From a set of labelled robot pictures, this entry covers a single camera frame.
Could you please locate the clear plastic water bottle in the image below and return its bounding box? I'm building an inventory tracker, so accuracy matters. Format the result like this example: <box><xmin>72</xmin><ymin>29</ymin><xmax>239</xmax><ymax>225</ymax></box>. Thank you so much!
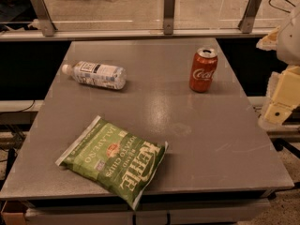
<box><xmin>62</xmin><ymin>61</ymin><xmax>127</xmax><ymax>90</ymax></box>

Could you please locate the red cola can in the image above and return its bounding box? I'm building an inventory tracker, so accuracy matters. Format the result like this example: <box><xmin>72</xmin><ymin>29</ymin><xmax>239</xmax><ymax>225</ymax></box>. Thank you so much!
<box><xmin>189</xmin><ymin>47</ymin><xmax>218</xmax><ymax>93</ymax></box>

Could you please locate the metal bracket post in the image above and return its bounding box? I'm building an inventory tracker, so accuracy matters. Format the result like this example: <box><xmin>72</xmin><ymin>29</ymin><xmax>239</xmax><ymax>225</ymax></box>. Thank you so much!
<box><xmin>163</xmin><ymin>0</ymin><xmax>175</xmax><ymax>35</ymax></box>
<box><xmin>30</xmin><ymin>0</ymin><xmax>56</xmax><ymax>37</ymax></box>
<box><xmin>238</xmin><ymin>0</ymin><xmax>262</xmax><ymax>34</ymax></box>

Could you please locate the right metal bracket post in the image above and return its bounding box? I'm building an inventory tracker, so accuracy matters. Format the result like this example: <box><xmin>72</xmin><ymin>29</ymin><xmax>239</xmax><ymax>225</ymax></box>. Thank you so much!
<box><xmin>238</xmin><ymin>0</ymin><xmax>262</xmax><ymax>34</ymax></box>

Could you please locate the glass barrier rail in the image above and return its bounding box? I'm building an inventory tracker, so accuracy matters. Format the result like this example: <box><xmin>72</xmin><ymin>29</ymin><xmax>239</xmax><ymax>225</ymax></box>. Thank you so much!
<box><xmin>0</xmin><ymin>28</ymin><xmax>272</xmax><ymax>42</ymax></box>

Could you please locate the middle metal bracket post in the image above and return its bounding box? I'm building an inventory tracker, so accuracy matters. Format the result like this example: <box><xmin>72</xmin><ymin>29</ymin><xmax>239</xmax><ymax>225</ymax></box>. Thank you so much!
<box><xmin>163</xmin><ymin>0</ymin><xmax>175</xmax><ymax>35</ymax></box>

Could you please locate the left metal bracket post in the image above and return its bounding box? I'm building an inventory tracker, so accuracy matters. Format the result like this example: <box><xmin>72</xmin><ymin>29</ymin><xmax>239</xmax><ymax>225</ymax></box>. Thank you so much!
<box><xmin>30</xmin><ymin>0</ymin><xmax>56</xmax><ymax>37</ymax></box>

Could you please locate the cardboard box corner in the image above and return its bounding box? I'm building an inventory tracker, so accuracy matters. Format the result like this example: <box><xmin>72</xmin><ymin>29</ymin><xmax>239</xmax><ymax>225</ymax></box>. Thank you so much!
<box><xmin>1</xmin><ymin>201</ymin><xmax>27</xmax><ymax>225</ymax></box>

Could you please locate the green kettle chips bag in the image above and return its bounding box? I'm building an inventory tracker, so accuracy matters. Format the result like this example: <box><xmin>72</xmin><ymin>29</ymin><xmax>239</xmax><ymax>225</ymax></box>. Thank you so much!
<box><xmin>56</xmin><ymin>116</ymin><xmax>168</xmax><ymax>210</ymax></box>

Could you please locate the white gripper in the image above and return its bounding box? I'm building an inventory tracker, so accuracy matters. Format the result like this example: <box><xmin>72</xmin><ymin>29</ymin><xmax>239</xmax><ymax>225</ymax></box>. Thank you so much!
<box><xmin>256</xmin><ymin>4</ymin><xmax>300</xmax><ymax>125</ymax></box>

